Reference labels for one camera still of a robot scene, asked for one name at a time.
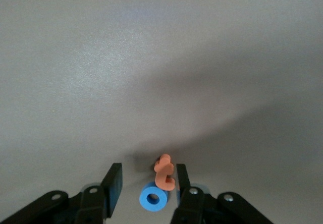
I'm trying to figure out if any blue foam letter o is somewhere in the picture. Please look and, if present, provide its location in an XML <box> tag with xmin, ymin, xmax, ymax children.
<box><xmin>139</xmin><ymin>181</ymin><xmax>169</xmax><ymax>212</ymax></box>

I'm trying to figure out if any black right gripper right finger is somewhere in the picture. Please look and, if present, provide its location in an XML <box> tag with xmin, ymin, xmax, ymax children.
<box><xmin>171</xmin><ymin>163</ymin><xmax>275</xmax><ymax>224</ymax></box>

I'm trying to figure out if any orange foam letter t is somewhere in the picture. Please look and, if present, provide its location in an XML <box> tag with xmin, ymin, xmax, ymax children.
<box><xmin>153</xmin><ymin>153</ymin><xmax>176</xmax><ymax>191</ymax></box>

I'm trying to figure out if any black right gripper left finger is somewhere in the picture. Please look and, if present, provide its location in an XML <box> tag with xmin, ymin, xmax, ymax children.
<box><xmin>0</xmin><ymin>162</ymin><xmax>123</xmax><ymax>224</ymax></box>

